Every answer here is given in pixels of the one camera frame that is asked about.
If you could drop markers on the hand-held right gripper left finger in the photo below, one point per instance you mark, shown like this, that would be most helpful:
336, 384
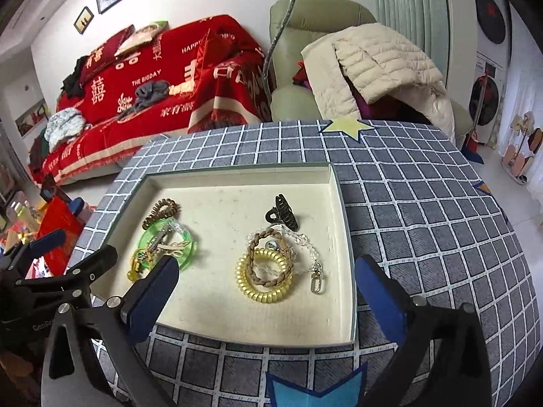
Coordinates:
148, 296

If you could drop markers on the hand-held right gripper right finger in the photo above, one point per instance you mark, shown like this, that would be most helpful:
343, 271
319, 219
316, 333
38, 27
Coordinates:
382, 292

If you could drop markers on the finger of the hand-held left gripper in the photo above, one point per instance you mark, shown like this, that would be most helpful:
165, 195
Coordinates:
95, 260
46, 240

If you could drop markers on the metal hair clips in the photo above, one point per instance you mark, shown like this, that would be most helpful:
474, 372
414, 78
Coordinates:
172, 246

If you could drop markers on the green translucent bangle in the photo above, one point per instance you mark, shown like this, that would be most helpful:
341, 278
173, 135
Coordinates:
191, 249

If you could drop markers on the cream jewelry tray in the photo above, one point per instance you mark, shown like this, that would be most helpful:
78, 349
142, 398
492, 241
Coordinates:
220, 313

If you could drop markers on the brown braided hair band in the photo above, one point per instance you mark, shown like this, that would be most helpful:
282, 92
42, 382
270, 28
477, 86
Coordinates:
254, 241

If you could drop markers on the red bag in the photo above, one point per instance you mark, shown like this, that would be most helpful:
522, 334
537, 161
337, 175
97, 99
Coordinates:
61, 233

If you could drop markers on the grey checked blanket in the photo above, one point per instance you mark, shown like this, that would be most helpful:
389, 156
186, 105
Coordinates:
424, 220

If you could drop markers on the white grey knitted cloth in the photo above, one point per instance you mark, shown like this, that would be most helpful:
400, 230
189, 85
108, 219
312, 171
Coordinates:
63, 127

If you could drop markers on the blue star patch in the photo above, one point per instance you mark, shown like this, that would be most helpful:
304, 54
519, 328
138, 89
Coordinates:
314, 394

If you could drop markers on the black hair claw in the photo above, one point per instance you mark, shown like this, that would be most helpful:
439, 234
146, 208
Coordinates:
285, 213

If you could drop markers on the dark clothes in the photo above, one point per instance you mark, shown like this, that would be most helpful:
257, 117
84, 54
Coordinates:
75, 78

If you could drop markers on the yellow star patch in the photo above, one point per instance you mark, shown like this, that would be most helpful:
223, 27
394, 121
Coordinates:
345, 127

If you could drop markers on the purple garment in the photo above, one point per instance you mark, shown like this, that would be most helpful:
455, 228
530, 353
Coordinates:
365, 108

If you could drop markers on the red printed cushion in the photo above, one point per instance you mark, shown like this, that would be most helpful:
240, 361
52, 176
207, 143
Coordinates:
104, 57

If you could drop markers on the wooden figure ornaments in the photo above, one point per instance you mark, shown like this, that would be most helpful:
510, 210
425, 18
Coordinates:
524, 148

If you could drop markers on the pale green armchair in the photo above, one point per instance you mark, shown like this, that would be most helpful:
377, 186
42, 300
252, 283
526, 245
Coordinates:
297, 101

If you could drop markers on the red printed sofa cover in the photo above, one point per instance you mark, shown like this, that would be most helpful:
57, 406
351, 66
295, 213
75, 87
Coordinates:
169, 63

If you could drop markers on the beige green printed cushion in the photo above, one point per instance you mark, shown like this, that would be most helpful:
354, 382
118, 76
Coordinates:
142, 36

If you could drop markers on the beige down jacket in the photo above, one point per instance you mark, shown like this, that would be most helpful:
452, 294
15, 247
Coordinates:
382, 59

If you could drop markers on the plain red cushion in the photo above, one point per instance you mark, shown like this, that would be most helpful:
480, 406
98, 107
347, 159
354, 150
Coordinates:
214, 53

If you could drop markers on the pale green pleated curtain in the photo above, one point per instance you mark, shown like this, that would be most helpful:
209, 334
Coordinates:
407, 4

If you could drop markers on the framed wall picture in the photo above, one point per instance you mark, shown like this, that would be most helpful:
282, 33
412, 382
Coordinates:
32, 116

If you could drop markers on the small black picture frame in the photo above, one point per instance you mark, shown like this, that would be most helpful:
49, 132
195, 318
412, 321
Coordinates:
83, 20

